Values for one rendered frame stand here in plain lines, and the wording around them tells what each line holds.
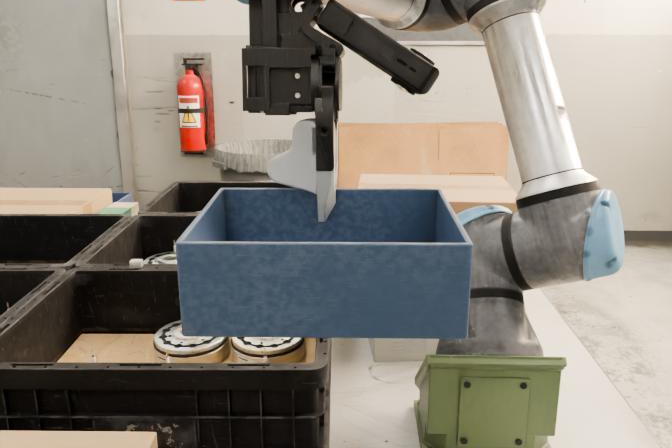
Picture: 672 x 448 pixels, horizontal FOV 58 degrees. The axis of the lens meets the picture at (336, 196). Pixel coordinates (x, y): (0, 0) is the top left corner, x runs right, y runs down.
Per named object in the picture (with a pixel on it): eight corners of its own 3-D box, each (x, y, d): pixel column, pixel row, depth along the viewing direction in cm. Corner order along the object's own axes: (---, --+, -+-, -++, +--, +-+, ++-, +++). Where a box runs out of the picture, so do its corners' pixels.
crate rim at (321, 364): (331, 282, 93) (331, 267, 92) (328, 390, 64) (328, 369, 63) (72, 281, 93) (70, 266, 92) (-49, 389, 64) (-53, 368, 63)
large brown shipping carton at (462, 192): (497, 243, 176) (502, 176, 171) (519, 282, 147) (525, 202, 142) (360, 239, 179) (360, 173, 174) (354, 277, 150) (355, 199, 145)
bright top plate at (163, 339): (231, 320, 91) (231, 317, 91) (221, 354, 81) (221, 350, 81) (164, 321, 91) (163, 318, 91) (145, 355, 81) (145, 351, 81)
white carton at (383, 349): (463, 329, 123) (466, 287, 120) (481, 358, 111) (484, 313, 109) (366, 332, 121) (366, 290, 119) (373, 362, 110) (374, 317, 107)
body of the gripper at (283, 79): (258, 117, 58) (256, -13, 56) (348, 118, 57) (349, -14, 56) (242, 119, 50) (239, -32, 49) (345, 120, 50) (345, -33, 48)
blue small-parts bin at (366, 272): (437, 260, 56) (440, 188, 55) (468, 339, 42) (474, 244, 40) (223, 259, 57) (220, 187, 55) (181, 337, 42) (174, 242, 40)
